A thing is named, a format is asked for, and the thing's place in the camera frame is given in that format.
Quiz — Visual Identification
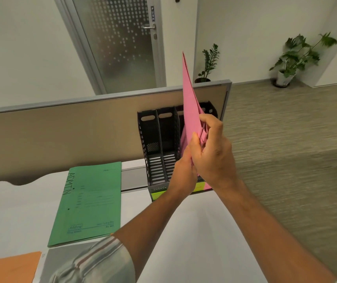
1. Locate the person's left hand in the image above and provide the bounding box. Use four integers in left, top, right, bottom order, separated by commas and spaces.
167, 144, 200, 201

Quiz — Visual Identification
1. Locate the person's right hand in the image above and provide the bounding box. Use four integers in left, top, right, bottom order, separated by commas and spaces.
188, 114, 240, 192

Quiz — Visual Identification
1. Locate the black perforated file rack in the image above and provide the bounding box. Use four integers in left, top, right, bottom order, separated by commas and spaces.
137, 101, 219, 202

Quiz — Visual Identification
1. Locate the green folder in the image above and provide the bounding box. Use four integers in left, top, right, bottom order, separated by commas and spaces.
47, 161, 122, 248

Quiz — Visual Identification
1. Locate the grey folder white spine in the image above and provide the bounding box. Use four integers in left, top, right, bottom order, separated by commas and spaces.
32, 237, 119, 283

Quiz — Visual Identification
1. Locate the orange folder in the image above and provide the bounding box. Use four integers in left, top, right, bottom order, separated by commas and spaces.
0, 251, 42, 283

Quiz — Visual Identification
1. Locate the person's left forearm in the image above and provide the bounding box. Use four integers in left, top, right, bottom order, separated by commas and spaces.
112, 190, 192, 280

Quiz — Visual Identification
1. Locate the person's right forearm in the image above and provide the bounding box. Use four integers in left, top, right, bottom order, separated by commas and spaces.
215, 179, 337, 283

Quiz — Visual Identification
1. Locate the slim leafy green plant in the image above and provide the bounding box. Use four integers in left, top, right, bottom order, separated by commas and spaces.
194, 43, 221, 84

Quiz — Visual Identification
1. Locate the potted plant white pot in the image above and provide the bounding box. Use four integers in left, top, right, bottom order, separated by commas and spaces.
269, 32, 337, 88

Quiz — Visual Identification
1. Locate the tan desk partition panel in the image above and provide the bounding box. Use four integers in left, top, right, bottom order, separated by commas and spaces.
0, 79, 233, 186

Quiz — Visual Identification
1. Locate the frosted glass door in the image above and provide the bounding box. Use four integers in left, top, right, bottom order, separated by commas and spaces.
53, 0, 168, 96

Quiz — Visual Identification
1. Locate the grey cable tray cover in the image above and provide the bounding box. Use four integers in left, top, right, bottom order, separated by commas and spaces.
121, 166, 150, 192

